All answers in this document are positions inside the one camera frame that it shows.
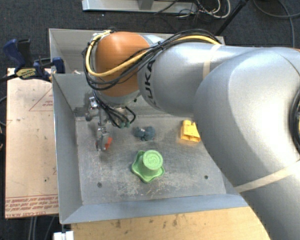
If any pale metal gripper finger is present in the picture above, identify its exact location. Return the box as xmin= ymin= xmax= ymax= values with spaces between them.
xmin=101 ymin=132 xmax=109 ymax=152
xmin=95 ymin=132 xmax=103 ymax=152

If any grey metal bin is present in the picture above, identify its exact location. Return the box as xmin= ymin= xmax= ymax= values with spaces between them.
xmin=48 ymin=28 xmax=251 ymax=225

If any dark teal toy animal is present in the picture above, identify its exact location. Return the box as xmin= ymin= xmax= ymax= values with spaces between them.
xmin=134 ymin=125 xmax=156 ymax=142

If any green cup with wavy brim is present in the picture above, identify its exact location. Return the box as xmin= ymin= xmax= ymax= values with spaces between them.
xmin=131 ymin=149 xmax=166 ymax=184

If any brown cardboard board, red print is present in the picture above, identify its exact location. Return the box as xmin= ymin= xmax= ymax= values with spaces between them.
xmin=4 ymin=67 xmax=60 ymax=220

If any yellow toy block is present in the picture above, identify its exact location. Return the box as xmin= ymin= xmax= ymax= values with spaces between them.
xmin=179 ymin=119 xmax=201 ymax=144

